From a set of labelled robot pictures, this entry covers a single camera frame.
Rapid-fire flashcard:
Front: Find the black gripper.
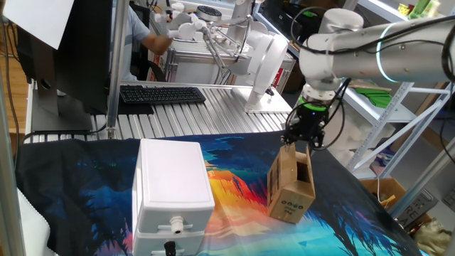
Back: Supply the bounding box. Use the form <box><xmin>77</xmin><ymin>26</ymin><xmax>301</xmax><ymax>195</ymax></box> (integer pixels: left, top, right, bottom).
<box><xmin>280</xmin><ymin>105</ymin><xmax>330</xmax><ymax>156</ymax></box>

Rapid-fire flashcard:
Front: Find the small brown cardboard box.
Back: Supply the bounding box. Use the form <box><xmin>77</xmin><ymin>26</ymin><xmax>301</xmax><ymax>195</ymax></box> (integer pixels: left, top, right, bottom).
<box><xmin>266</xmin><ymin>143</ymin><xmax>316</xmax><ymax>224</ymax></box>

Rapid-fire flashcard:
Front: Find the white haptic control device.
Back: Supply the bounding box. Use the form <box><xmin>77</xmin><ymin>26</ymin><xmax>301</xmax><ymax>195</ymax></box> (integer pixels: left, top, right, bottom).
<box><xmin>154</xmin><ymin>1</ymin><xmax>293</xmax><ymax>114</ymax></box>

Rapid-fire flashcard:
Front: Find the person's bare forearm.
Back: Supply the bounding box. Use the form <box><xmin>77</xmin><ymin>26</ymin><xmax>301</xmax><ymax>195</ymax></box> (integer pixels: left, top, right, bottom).
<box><xmin>141</xmin><ymin>32</ymin><xmax>166</xmax><ymax>56</ymax></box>

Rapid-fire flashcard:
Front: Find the person's hand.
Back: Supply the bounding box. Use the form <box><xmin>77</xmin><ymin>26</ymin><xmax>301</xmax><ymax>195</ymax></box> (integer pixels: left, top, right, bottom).
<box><xmin>159</xmin><ymin>34</ymin><xmax>174</xmax><ymax>51</ymax></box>

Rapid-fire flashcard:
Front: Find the green plastic bag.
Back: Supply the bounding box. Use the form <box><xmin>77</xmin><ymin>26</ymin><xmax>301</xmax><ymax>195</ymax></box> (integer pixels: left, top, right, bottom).
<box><xmin>355</xmin><ymin>87</ymin><xmax>393</xmax><ymax>110</ymax></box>

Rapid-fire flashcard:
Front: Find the white metal shelf rack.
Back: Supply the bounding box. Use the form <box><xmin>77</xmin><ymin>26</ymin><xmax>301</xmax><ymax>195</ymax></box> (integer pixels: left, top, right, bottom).
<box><xmin>330</xmin><ymin>0</ymin><xmax>455</xmax><ymax>220</ymax></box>

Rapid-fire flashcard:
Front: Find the open brown floor carton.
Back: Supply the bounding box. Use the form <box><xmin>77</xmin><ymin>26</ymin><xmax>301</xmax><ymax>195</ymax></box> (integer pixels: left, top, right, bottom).
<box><xmin>360</xmin><ymin>177</ymin><xmax>433</xmax><ymax>228</ymax></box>

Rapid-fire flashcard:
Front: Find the silver aluminium case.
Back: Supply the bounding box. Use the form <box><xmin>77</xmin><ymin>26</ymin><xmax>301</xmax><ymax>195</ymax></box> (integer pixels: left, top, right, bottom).
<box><xmin>166</xmin><ymin>44</ymin><xmax>296</xmax><ymax>94</ymax></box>

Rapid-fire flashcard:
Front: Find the dark lettered plate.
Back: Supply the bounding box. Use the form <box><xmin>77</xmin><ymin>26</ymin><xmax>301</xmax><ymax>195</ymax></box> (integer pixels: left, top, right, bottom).
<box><xmin>396</xmin><ymin>190</ymin><xmax>440</xmax><ymax>228</ymax></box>

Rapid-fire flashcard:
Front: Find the white robot column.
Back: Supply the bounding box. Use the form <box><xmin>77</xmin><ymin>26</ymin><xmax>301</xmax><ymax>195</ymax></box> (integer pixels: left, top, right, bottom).
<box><xmin>227</xmin><ymin>0</ymin><xmax>266</xmax><ymax>40</ymax></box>

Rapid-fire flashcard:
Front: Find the black keyboard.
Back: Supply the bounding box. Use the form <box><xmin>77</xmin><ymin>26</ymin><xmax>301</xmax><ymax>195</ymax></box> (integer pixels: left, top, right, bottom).
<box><xmin>119</xmin><ymin>84</ymin><xmax>207</xmax><ymax>105</ymax></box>

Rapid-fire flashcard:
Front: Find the round black speaker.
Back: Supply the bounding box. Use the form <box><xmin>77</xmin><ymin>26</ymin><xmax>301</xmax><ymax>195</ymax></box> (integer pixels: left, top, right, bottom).
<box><xmin>196</xmin><ymin>5</ymin><xmax>223</xmax><ymax>23</ymax></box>

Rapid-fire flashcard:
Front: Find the tan crumpled bag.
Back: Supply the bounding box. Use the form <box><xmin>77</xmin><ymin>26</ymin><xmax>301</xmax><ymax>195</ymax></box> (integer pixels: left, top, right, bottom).
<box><xmin>414</xmin><ymin>218</ymin><xmax>455</xmax><ymax>256</ymax></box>

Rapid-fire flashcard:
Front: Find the black flat desk mat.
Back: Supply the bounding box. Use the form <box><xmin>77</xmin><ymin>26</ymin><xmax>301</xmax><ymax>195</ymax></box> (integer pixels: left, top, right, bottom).
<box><xmin>90</xmin><ymin>101</ymin><xmax>155</xmax><ymax>116</ymax></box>

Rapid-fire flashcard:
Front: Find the green bottle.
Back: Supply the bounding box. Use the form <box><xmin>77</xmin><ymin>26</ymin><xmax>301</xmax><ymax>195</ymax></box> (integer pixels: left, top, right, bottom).
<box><xmin>407</xmin><ymin>0</ymin><xmax>431</xmax><ymax>21</ymax></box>

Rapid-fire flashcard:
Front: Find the pale yellow bottle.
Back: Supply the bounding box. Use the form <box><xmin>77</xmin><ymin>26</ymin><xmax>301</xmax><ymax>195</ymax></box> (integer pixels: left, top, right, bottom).
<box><xmin>424</xmin><ymin>0</ymin><xmax>441</xmax><ymax>18</ymax></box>

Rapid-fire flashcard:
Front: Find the person in light blue shirt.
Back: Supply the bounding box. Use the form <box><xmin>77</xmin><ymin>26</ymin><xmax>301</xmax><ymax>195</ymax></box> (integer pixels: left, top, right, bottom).
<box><xmin>120</xmin><ymin>5</ymin><xmax>152</xmax><ymax>81</ymax></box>

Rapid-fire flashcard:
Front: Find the colourful landscape print cloth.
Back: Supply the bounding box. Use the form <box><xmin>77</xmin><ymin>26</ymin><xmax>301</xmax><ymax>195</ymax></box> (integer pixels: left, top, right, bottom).
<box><xmin>14</xmin><ymin>129</ymin><xmax>424</xmax><ymax>256</ymax></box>

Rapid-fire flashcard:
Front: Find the black computer monitor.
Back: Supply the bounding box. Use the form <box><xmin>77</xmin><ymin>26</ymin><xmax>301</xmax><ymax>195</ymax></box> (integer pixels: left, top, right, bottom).
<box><xmin>16</xmin><ymin>0</ymin><xmax>114</xmax><ymax>133</ymax></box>

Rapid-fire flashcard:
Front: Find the white paper sheet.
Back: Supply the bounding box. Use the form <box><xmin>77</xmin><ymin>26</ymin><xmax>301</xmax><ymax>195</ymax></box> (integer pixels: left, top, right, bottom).
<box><xmin>2</xmin><ymin>0</ymin><xmax>75</xmax><ymax>50</ymax></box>

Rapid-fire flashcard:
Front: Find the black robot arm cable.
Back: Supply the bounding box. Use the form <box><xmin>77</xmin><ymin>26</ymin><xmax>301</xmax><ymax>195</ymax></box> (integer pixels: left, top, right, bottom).
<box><xmin>284</xmin><ymin>6</ymin><xmax>455</xmax><ymax>164</ymax></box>

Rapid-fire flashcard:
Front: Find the white plastic enclosure box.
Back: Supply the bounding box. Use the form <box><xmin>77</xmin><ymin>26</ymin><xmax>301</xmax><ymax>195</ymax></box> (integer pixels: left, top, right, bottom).
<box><xmin>131</xmin><ymin>137</ymin><xmax>216</xmax><ymax>256</ymax></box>

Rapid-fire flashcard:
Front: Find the white cable gland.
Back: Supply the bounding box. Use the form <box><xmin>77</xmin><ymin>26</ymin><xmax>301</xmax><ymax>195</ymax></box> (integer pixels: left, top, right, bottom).
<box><xmin>169</xmin><ymin>215</ymin><xmax>185</xmax><ymax>235</ymax></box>

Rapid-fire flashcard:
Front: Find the black cable gland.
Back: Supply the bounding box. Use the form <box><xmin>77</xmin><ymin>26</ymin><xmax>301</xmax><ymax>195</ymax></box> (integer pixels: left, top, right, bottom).
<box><xmin>163</xmin><ymin>240</ymin><xmax>178</xmax><ymax>256</ymax></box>

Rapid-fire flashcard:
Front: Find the aluminium frame post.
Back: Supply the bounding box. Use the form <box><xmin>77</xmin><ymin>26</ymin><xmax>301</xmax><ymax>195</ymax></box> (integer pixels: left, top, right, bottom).
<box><xmin>105</xmin><ymin>0</ymin><xmax>131</xmax><ymax>139</ymax></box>
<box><xmin>0</xmin><ymin>70</ymin><xmax>26</xmax><ymax>256</ymax></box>

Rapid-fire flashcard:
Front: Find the black monitor cable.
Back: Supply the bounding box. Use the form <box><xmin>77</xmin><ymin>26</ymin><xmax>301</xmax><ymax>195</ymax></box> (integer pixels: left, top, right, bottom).
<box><xmin>0</xmin><ymin>16</ymin><xmax>23</xmax><ymax>163</ymax></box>

